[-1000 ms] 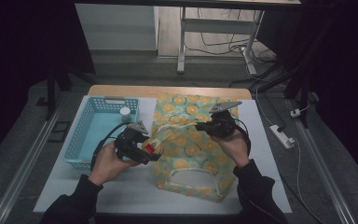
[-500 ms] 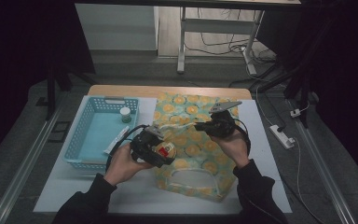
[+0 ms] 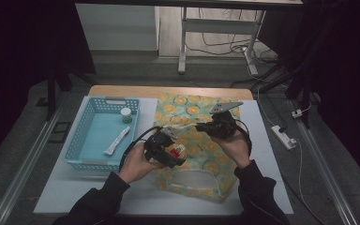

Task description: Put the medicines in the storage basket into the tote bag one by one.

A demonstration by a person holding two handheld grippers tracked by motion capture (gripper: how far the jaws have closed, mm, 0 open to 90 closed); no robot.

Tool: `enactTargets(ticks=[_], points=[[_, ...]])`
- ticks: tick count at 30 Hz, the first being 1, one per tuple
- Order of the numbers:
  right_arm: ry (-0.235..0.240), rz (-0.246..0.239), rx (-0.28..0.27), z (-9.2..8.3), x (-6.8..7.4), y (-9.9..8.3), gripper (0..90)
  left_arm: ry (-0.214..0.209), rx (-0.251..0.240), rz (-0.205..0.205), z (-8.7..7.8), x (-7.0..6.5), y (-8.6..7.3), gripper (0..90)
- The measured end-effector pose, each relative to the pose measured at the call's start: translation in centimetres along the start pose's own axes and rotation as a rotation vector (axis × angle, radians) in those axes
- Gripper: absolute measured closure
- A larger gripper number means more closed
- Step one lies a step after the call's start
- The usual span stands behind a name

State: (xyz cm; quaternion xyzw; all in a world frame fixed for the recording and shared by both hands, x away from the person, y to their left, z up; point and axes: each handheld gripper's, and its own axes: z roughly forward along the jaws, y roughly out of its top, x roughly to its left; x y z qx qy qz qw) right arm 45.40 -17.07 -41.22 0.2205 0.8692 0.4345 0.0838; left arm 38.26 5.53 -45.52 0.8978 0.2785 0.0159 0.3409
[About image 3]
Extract white desk frame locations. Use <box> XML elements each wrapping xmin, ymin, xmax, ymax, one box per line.
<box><xmin>177</xmin><ymin>7</ymin><xmax>267</xmax><ymax>76</ymax></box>

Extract white table mat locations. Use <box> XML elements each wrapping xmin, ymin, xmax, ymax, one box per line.
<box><xmin>33</xmin><ymin>96</ymin><xmax>294</xmax><ymax>217</ymax></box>

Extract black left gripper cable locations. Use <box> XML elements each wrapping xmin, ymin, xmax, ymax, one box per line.
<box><xmin>119</xmin><ymin>126</ymin><xmax>163</xmax><ymax>173</ymax></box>

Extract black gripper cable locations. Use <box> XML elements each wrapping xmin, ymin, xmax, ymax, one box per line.
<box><xmin>234</xmin><ymin>118</ymin><xmax>253</xmax><ymax>158</ymax></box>
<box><xmin>119</xmin><ymin>126</ymin><xmax>163</xmax><ymax>173</ymax></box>

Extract white cabinet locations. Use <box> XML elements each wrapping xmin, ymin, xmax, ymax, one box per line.
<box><xmin>75</xmin><ymin>3</ymin><xmax>161</xmax><ymax>52</ymax></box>

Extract black plug with cable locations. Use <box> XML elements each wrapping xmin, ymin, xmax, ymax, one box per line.
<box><xmin>259</xmin><ymin>90</ymin><xmax>289</xmax><ymax>133</ymax></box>

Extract black metal stand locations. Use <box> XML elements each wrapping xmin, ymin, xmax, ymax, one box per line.
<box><xmin>231</xmin><ymin>0</ymin><xmax>324</xmax><ymax>129</ymax></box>
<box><xmin>45</xmin><ymin>55</ymin><xmax>98</xmax><ymax>122</ymax></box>

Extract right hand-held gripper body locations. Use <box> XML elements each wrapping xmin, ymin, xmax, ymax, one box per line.
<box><xmin>209</xmin><ymin>100</ymin><xmax>244</xmax><ymax>139</ymax></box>

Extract white power strip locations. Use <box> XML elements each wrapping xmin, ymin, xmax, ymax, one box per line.
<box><xmin>270</xmin><ymin>125</ymin><xmax>298</xmax><ymax>151</ymax></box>

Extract thin white floor cable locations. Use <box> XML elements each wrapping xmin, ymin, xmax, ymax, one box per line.
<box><xmin>247</xmin><ymin>64</ymin><xmax>278</xmax><ymax>128</ymax></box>

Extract person's left hand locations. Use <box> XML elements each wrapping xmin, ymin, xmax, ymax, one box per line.
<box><xmin>118</xmin><ymin>142</ymin><xmax>167</xmax><ymax>186</ymax></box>

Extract small jar with white lid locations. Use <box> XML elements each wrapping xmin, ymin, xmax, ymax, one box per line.
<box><xmin>120</xmin><ymin>107</ymin><xmax>133</xmax><ymax>125</ymax></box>

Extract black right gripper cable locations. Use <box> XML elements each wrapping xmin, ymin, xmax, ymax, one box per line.
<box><xmin>234</xmin><ymin>118</ymin><xmax>253</xmax><ymax>158</ymax></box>

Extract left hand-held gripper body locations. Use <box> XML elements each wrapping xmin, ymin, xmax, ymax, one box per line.
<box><xmin>143</xmin><ymin>125</ymin><xmax>182</xmax><ymax>163</ymax></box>

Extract black floor cables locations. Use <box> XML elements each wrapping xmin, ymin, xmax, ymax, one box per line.
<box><xmin>186</xmin><ymin>7</ymin><xmax>279</xmax><ymax>65</ymax></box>

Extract white tube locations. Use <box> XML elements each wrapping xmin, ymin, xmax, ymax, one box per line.
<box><xmin>103</xmin><ymin>126</ymin><xmax>131</xmax><ymax>157</ymax></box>

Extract small orange snack packet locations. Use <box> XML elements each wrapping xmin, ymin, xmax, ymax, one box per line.
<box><xmin>168</xmin><ymin>142</ymin><xmax>188</xmax><ymax>165</ymax></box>

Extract person's right hand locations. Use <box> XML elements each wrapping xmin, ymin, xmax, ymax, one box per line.
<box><xmin>211</xmin><ymin>129</ymin><xmax>252</xmax><ymax>171</ymax></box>

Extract black floor plate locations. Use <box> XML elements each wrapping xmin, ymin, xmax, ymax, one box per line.
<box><xmin>49</xmin><ymin>121</ymin><xmax>73</xmax><ymax>144</ymax></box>

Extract white power strip cable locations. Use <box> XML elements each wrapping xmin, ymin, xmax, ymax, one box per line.
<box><xmin>293</xmin><ymin>140</ymin><xmax>322</xmax><ymax>225</ymax></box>

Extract small white adapter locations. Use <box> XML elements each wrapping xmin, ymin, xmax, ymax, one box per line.
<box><xmin>291</xmin><ymin>101</ymin><xmax>313</xmax><ymax>119</ymax></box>

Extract blue plastic basket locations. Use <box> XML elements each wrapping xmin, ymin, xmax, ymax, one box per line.
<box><xmin>64</xmin><ymin>96</ymin><xmax>141</xmax><ymax>173</ymax></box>

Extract orange print fabric bag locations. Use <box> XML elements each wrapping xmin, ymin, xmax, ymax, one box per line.
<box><xmin>151</xmin><ymin>92</ymin><xmax>243</xmax><ymax>203</ymax></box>

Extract aluminium floor rail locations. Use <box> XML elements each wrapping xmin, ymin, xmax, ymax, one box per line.
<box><xmin>289</xmin><ymin>99</ymin><xmax>359</xmax><ymax>225</ymax></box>
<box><xmin>0</xmin><ymin>102</ymin><xmax>68</xmax><ymax>225</ymax></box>

